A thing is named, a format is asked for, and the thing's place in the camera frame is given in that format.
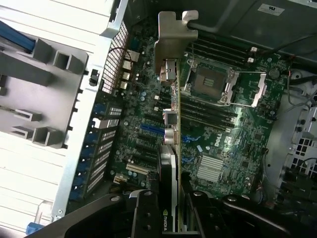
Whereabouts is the silver chipset heatsink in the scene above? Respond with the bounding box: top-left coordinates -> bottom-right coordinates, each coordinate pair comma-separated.
197,155 -> 225,183

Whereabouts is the blue expansion slot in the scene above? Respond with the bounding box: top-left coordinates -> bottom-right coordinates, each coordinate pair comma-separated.
140,123 -> 199,144

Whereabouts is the CPU socket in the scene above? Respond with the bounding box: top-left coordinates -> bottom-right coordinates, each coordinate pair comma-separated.
183,61 -> 238,104

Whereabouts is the perforated metal disk bay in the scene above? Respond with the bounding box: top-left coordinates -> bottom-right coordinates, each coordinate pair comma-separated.
279,74 -> 317,194

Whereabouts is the grey printed parts rack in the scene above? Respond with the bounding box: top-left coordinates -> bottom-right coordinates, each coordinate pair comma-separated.
0,38 -> 90,149

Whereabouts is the clear case handle blue latch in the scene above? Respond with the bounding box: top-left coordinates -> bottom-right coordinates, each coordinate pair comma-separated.
24,220 -> 45,236

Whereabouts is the black open PC case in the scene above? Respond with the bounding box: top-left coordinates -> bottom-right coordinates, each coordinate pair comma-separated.
24,0 -> 317,238

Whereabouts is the metal socket cover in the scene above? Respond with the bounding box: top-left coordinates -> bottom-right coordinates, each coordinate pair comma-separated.
250,71 -> 268,107

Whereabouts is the white expansion slot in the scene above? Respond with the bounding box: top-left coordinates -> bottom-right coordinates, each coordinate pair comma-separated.
126,163 -> 149,176

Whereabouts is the thin metal locking lever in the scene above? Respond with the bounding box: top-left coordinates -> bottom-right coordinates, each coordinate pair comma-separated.
189,44 -> 199,69

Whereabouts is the green Dell motherboard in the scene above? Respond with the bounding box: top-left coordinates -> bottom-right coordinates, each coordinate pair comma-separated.
108,24 -> 293,199

